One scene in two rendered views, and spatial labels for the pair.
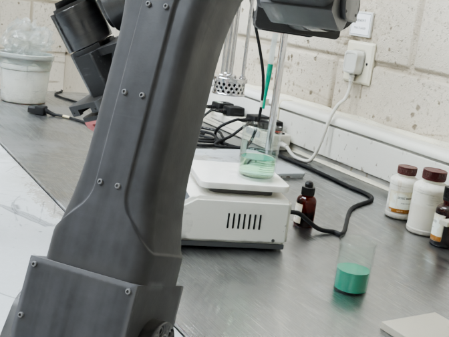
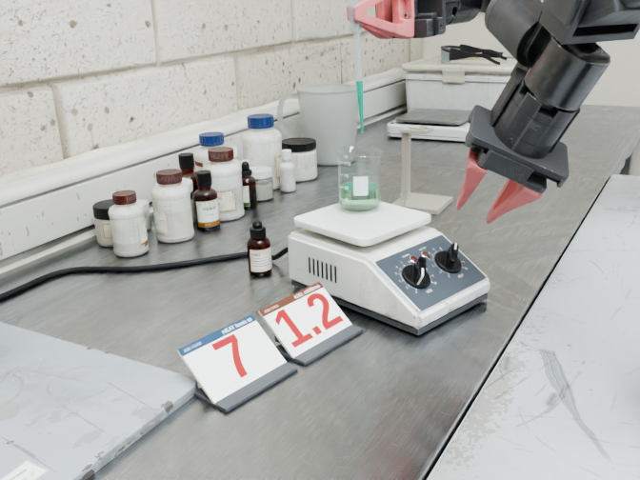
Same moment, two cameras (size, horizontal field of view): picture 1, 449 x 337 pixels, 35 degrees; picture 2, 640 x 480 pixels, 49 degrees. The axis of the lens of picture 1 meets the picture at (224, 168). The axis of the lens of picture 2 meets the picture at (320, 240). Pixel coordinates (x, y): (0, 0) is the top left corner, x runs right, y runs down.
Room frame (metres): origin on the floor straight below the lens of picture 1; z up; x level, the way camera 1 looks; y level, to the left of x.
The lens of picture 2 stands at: (1.35, 0.63, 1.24)
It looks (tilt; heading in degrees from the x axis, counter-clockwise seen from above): 20 degrees down; 240
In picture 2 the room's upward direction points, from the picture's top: 2 degrees counter-clockwise
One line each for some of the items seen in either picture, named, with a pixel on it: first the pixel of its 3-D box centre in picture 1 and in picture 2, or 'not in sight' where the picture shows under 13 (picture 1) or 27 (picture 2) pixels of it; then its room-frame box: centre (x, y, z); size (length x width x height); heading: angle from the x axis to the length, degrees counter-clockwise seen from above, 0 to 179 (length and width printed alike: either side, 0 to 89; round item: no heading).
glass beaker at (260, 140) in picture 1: (261, 150); (357, 178); (0.91, -0.05, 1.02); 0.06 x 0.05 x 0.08; 89
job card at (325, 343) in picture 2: not in sight; (311, 321); (1.04, 0.07, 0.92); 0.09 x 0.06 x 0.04; 19
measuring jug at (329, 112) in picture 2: not in sight; (322, 125); (0.63, -0.61, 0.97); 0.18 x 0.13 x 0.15; 164
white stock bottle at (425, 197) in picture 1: (429, 200); (171, 205); (1.05, -0.32, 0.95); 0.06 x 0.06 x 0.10
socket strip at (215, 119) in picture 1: (237, 124); not in sight; (1.73, -0.02, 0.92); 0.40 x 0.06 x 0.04; 31
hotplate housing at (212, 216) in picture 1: (214, 205); (378, 259); (0.92, 0.01, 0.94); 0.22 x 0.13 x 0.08; 104
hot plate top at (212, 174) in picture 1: (236, 175); (362, 219); (0.93, -0.02, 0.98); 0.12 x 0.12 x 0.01; 13
